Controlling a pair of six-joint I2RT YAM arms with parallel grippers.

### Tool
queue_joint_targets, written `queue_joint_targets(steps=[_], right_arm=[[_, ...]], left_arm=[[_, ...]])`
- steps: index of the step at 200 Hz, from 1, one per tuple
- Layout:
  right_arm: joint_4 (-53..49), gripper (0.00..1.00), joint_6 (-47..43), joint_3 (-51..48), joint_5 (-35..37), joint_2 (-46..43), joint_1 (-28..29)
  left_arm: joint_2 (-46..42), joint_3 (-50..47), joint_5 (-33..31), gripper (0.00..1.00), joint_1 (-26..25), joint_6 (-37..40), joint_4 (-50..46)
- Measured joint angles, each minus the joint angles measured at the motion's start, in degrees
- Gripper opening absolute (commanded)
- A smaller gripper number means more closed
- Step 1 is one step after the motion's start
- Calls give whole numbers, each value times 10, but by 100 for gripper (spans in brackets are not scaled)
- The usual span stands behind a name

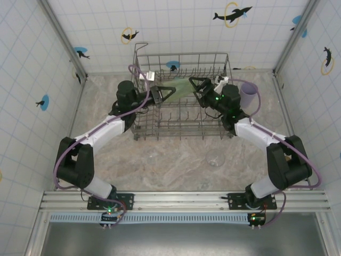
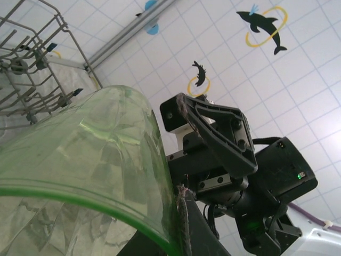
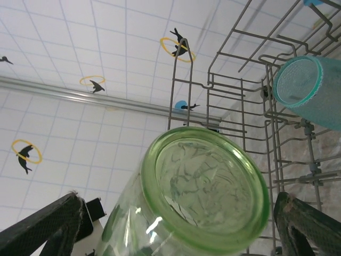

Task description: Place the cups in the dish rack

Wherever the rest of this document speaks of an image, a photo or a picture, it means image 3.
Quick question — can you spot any grey wire dish rack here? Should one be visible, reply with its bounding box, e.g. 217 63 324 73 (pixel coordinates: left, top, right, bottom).
167 0 341 256

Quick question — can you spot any dolphin sticker blue circle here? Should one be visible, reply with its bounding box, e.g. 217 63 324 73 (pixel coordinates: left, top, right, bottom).
303 0 334 6
174 100 201 111

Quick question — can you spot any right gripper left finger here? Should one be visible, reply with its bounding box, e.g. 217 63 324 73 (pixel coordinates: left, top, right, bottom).
0 190 94 256

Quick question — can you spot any dolphin sticker yellow ring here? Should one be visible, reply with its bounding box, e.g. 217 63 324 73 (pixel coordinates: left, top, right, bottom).
79 75 106 94
11 139 43 175

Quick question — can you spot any teal textured plastic cup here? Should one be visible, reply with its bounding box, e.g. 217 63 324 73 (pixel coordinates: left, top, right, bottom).
272 55 341 132

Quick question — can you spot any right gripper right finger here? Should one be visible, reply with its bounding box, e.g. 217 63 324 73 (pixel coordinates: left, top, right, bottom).
273 191 341 256

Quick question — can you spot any aluminium corner post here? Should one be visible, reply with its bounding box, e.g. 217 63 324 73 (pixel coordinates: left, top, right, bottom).
0 76 222 126

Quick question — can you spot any green glass cup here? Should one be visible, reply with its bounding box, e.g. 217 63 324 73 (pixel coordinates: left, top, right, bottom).
94 126 270 256

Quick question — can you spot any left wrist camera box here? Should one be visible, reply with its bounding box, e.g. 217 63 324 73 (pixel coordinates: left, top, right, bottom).
76 197 105 245

